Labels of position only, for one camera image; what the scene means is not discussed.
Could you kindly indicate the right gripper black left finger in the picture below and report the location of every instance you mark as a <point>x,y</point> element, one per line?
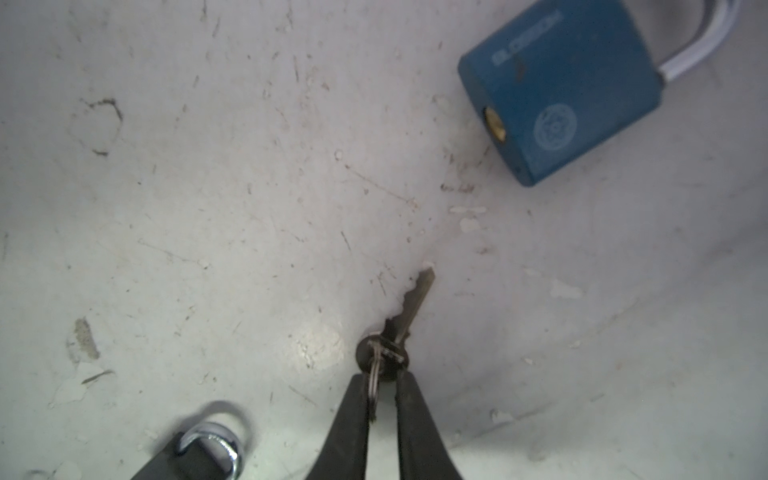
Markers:
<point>343,455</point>

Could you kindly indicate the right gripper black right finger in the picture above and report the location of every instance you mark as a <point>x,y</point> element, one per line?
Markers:
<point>421,451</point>

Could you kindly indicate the key with ring for large padlock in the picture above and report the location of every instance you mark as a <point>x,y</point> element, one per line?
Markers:
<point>381,353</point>

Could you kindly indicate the large blue padlock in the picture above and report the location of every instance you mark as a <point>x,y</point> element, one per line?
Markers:
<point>564,76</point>

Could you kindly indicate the black padlock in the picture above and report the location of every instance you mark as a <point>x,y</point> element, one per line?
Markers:
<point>208,450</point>

